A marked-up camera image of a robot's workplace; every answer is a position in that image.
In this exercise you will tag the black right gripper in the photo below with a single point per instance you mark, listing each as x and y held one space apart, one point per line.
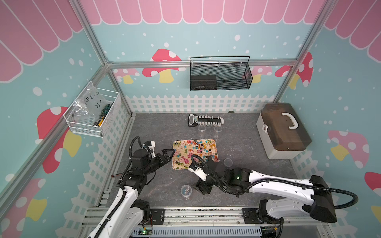
201 186

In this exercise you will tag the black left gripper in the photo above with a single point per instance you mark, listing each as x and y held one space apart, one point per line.
165 156

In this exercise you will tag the clear plastic jar lid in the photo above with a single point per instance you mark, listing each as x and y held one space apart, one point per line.
228 162

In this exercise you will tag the clear plastic candy jar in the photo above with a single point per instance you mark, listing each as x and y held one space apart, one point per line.
201 130

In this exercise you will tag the clear jar with brown candies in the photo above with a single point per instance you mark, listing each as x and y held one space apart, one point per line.
217 131

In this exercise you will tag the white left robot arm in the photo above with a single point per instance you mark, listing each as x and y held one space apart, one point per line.
127 211

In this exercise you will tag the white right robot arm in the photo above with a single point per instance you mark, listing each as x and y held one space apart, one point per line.
300 197

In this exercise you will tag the floral rectangular tray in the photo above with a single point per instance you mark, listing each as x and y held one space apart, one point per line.
184 149

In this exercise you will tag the green tool in white basket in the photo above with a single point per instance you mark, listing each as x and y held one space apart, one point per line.
103 115

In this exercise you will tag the black box in mesh basket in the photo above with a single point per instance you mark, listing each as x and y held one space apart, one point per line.
203 82

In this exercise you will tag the clear plastic zip bag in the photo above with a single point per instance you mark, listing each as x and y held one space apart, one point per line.
89 104

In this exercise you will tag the brown lidded white storage box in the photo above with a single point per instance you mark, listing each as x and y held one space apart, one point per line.
281 131

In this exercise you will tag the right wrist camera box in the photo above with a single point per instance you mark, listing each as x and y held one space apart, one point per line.
199 172

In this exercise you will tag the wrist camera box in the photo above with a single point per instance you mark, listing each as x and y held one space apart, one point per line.
149 146
199 172

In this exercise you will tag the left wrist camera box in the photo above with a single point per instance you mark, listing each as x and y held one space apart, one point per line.
149 146

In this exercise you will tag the white wire wall basket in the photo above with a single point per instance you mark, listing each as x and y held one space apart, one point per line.
85 127

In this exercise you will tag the black wire mesh basket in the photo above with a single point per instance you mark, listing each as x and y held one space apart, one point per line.
232 72

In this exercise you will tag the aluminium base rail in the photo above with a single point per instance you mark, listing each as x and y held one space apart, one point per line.
219 222

